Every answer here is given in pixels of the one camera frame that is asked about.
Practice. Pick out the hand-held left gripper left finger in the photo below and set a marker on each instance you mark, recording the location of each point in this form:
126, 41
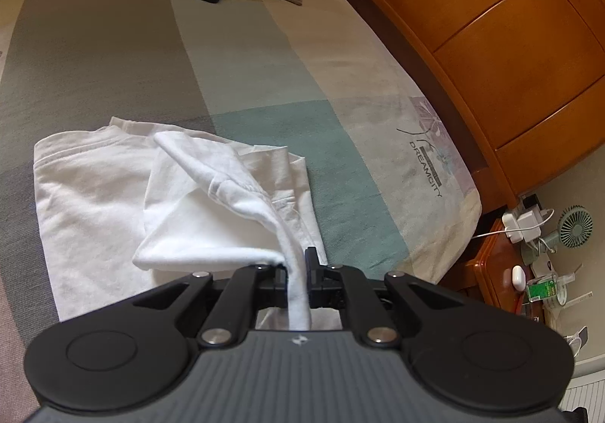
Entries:
279, 285

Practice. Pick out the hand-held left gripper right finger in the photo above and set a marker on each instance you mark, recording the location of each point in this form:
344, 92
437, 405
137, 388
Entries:
314, 281

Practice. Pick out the white printed t-shirt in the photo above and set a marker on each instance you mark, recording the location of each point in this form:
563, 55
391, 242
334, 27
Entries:
118, 196

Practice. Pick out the wooden nightstand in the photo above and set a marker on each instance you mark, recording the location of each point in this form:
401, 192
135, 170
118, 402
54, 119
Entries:
491, 272

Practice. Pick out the white oval earbud case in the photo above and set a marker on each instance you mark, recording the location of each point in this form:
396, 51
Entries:
519, 278

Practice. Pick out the white charger adapter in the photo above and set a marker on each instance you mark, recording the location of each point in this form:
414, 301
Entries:
530, 218

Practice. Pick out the green labelled small box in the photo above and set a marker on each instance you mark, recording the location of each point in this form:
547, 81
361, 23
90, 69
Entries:
541, 290

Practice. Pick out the small green desk fan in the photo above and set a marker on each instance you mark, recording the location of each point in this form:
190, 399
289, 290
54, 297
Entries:
574, 227

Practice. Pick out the white ribbed radiator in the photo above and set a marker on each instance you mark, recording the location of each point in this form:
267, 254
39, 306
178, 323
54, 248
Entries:
588, 397

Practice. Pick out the wooden headboard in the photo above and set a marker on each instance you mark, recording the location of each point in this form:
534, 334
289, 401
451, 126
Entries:
496, 26

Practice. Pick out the black wall plug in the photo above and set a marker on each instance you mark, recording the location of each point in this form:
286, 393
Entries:
531, 202

